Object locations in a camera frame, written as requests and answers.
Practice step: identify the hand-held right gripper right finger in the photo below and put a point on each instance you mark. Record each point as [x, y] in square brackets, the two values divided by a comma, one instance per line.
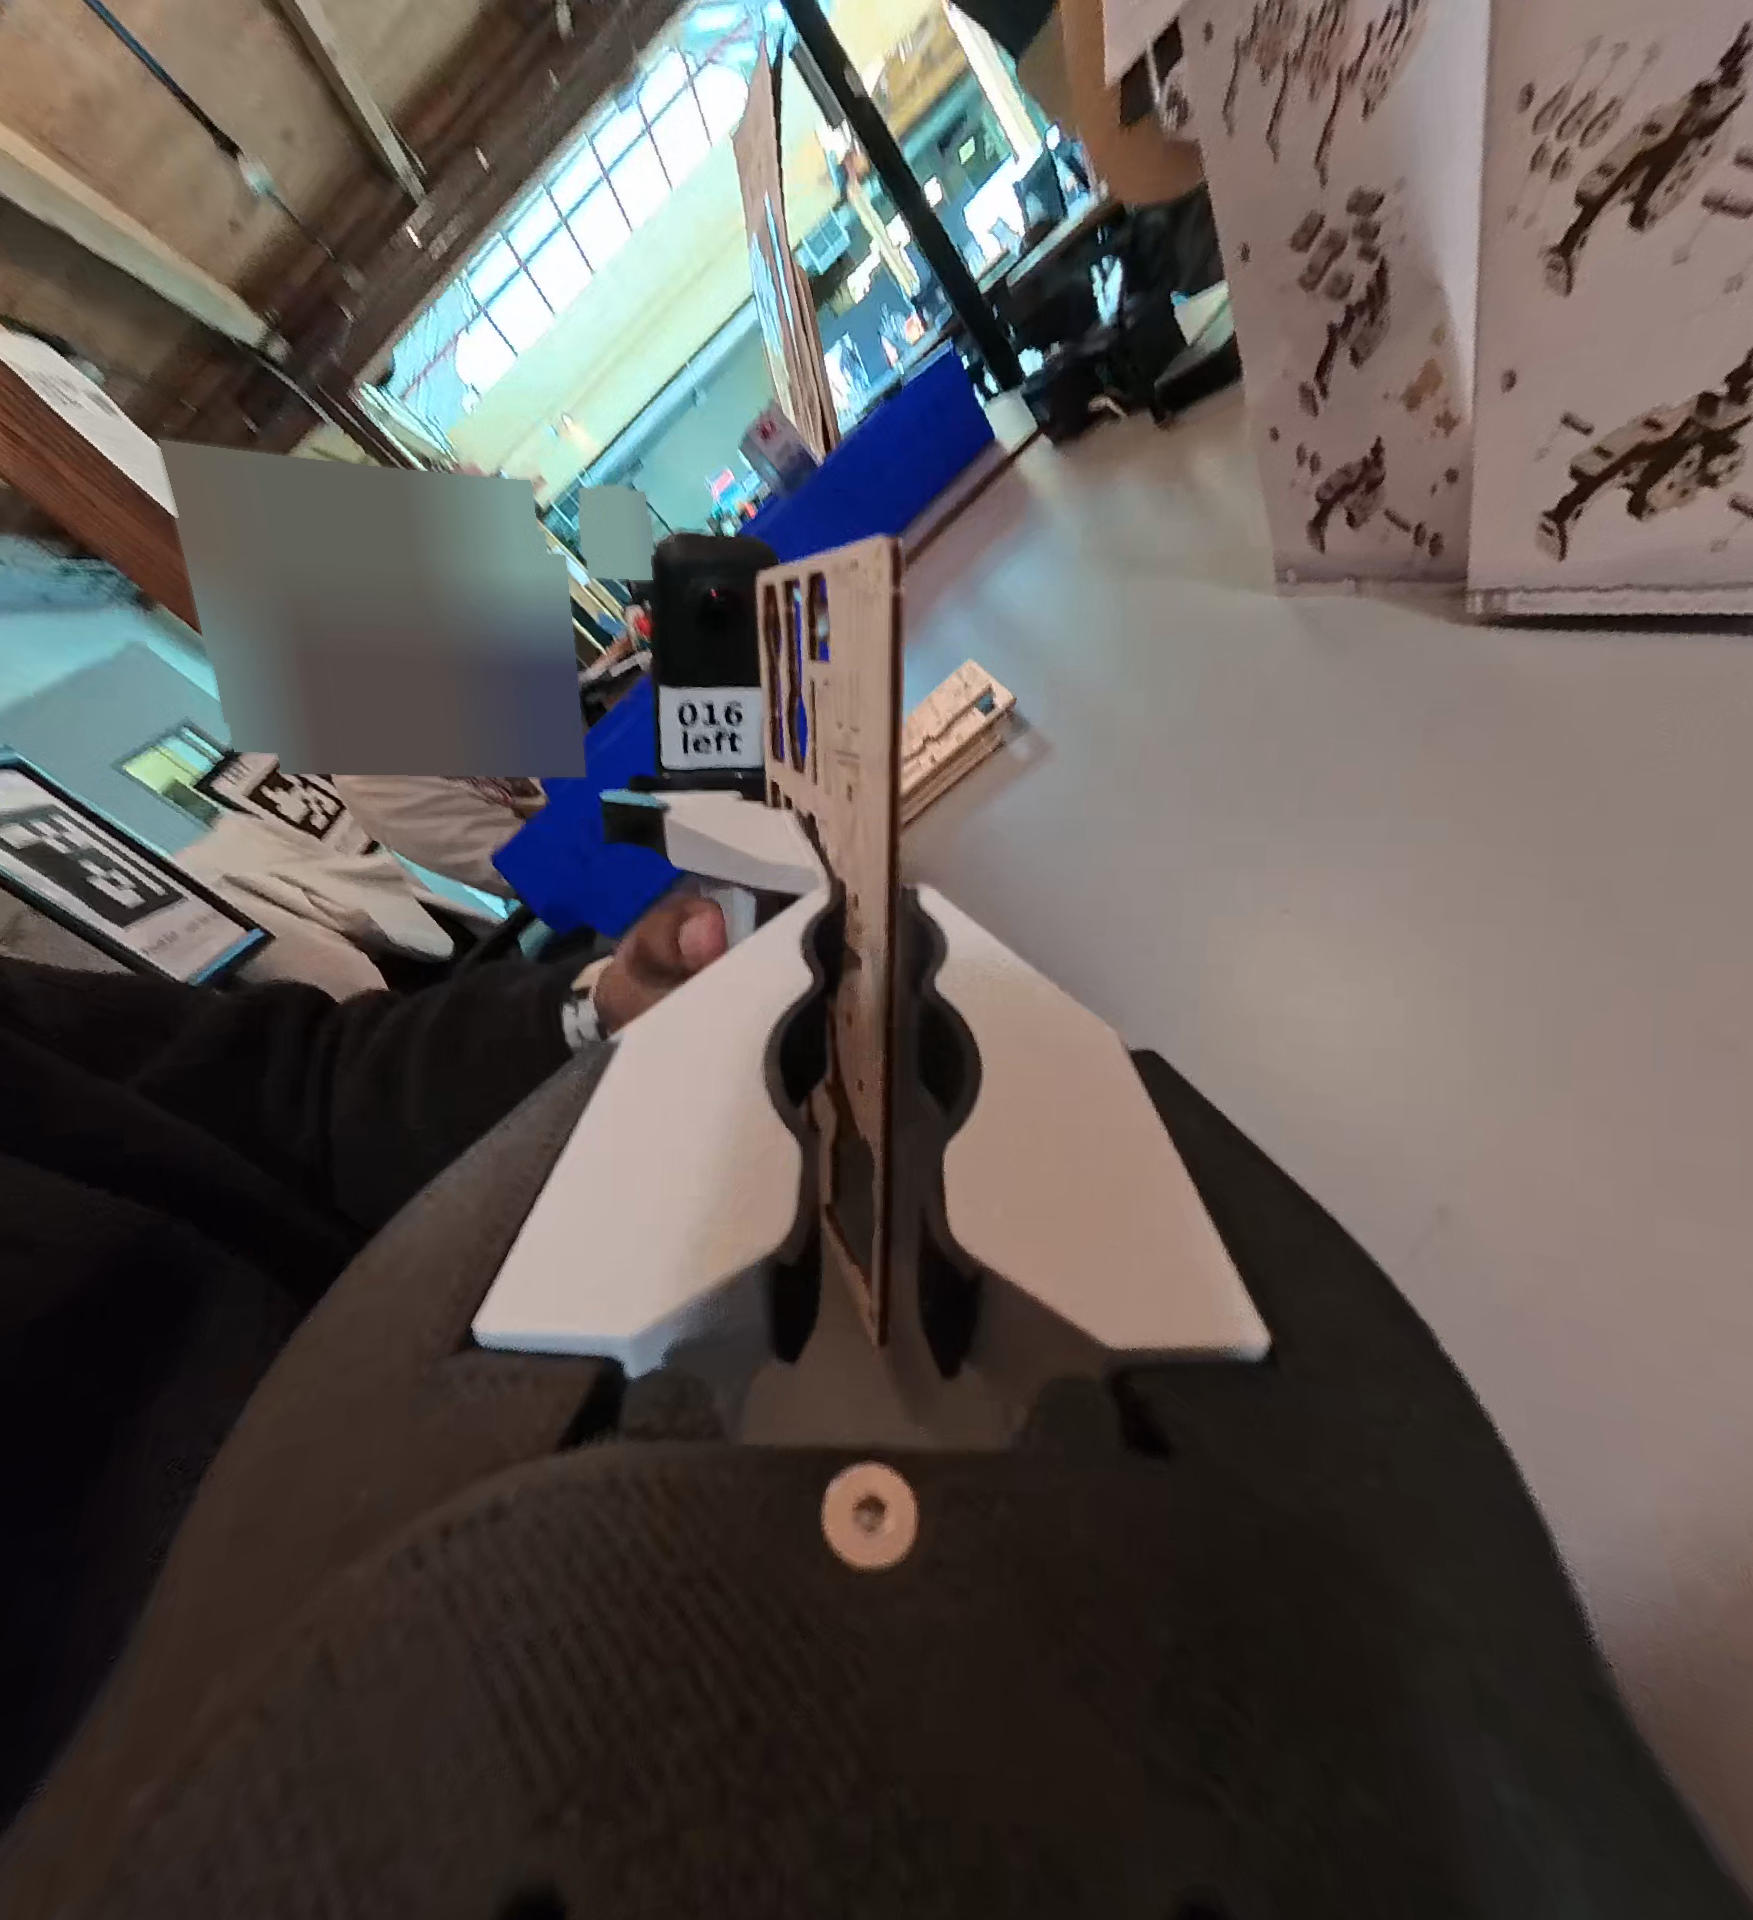
[1101, 1200]

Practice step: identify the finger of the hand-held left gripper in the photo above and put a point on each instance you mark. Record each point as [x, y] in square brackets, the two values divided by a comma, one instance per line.
[750, 847]

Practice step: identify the cut-out wooden puzzle sheet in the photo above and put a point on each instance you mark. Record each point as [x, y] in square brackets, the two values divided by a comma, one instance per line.
[863, 749]

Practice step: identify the brown standing board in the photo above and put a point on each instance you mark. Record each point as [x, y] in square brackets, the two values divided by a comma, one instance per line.
[786, 271]

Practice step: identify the stack of wooden puzzle sheets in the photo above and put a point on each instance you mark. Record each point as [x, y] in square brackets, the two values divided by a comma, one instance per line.
[954, 734]

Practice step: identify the white instruction booklet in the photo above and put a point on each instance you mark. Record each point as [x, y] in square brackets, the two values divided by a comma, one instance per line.
[1504, 449]

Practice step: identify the person's black knit sweater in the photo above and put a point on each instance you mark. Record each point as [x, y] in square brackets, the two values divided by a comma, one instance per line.
[66, 1424]

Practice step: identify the blue plastic bin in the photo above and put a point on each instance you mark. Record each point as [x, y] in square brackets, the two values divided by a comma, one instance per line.
[880, 449]

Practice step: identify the person's left hand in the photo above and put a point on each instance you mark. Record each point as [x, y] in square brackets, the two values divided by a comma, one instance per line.
[667, 961]

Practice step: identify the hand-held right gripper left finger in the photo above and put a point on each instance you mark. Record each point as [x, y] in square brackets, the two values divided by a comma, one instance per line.
[635, 1200]

